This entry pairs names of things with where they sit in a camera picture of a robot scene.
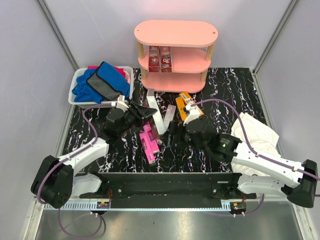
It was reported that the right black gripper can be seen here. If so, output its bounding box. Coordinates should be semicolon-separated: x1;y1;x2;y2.
159;120;208;153

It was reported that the grey Protefix toothpaste box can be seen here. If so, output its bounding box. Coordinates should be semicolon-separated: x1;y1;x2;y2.
163;104;176;125

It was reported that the grey black-trimmed cloth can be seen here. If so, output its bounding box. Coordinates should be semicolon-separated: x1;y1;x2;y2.
86;61;130;101

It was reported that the purple cable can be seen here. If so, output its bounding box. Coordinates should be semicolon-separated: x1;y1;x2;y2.
36;102;118;238
184;98;320;217

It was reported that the white plastic basket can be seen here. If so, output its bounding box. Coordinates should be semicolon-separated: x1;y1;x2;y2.
68;66;134;109

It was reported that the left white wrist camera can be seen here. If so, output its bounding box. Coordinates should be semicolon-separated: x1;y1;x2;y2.
111;95;129;112

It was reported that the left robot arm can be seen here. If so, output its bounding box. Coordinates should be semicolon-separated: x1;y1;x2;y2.
30;101;157;209

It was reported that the silver grey toothpaste box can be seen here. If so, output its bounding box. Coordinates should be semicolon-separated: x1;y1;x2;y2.
146;88;155;97

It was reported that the blue cloth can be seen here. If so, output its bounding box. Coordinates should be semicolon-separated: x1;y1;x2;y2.
72;61;131;105

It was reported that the pink cloth in basket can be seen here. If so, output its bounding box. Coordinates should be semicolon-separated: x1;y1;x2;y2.
87;65;131;84

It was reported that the pink BeYou box front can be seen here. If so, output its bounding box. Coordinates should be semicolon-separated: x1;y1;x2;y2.
139;131;159;165

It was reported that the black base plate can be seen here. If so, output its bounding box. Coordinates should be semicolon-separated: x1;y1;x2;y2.
80;172;257;200

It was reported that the pink beyou box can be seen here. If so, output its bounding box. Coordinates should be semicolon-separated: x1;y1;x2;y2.
139;131;159;165
143;123;160;154

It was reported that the red 3D toothpaste box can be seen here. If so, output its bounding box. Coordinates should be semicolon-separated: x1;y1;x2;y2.
148;45;160;73
146;96;167;136
160;46;172;73

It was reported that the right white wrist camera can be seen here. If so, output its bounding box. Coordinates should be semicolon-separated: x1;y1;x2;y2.
183;103;202;126

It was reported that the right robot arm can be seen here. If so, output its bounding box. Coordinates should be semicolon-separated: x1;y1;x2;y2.
168;118;320;208

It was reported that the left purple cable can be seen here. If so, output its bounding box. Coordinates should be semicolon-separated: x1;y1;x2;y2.
36;102;118;238

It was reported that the pink three-tier shelf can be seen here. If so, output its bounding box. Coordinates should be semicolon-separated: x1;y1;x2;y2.
134;20;219;93

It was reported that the white crumpled cloth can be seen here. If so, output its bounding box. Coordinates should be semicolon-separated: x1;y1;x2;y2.
239;112;281;157

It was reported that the orange R&O toothpaste box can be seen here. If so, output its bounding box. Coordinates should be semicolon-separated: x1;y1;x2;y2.
175;96;190;125

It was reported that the orange barcode toothpaste box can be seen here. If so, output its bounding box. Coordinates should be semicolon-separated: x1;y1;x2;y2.
179;91;195;104

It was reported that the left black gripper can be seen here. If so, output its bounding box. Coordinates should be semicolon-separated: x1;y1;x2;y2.
117;101;157;136

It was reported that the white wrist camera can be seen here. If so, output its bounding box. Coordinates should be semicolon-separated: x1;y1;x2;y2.
111;95;129;112
183;103;202;126

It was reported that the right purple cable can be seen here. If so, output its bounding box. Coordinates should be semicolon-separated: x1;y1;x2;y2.
184;98;320;217

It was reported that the pink BeYou box middle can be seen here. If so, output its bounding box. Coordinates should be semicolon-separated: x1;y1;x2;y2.
143;123;160;154

